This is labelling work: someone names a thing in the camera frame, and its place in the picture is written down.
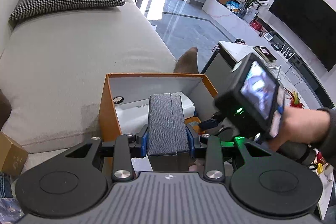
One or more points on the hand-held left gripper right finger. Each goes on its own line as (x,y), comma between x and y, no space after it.
(190,143)

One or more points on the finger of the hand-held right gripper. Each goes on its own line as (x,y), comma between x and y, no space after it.
(208,124)

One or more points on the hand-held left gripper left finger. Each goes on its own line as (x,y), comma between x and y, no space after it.
(144,140)

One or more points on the grey textured case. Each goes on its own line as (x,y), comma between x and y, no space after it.
(165,129)

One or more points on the white pouch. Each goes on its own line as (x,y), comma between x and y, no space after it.
(131,113)

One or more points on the orange cardboard box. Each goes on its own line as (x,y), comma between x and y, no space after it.
(109,113)

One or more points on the person's right forearm dark sleeve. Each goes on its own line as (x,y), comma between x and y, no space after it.
(329,134)

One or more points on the person's right hand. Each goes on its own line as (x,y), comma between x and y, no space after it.
(302,124)

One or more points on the marble coffee table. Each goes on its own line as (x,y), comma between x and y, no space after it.
(241,52)

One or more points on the dark book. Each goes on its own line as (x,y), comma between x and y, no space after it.
(265,54)

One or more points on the red green artificial flower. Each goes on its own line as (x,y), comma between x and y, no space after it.
(295,99)

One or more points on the small black box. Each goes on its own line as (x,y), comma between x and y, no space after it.
(240,42)

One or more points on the white router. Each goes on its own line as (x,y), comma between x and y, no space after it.
(286,52)

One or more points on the person's right foot brown sock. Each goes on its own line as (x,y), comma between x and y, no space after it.
(187,62)

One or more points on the small white clock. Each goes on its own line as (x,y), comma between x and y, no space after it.
(268,36)

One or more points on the red box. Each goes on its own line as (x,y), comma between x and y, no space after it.
(256,25)

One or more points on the white television cabinet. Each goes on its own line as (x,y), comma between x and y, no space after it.
(236,22)

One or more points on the blue snack bag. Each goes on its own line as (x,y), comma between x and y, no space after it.
(233,5)

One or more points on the green potted plant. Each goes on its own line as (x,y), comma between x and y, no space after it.
(253,1)

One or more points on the black television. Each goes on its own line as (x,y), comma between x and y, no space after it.
(307,19)

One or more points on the beige sofa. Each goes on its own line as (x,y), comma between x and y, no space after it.
(65,69)

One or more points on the small brown cardboard box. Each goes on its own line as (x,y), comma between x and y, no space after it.
(11,153)

